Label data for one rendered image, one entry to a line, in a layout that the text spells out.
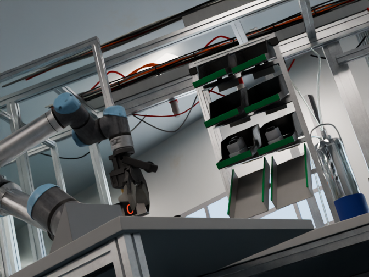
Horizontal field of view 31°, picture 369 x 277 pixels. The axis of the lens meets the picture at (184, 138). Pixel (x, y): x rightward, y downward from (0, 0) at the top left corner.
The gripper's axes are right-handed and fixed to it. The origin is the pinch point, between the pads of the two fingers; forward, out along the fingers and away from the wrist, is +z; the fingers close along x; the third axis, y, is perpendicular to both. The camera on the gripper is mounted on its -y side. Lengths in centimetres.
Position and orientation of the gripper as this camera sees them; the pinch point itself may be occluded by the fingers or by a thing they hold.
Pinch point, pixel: (142, 207)
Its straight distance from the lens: 212.8
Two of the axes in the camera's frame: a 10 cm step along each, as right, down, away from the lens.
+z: 2.4, 9.4, -2.6
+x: -4.6, -1.2, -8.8
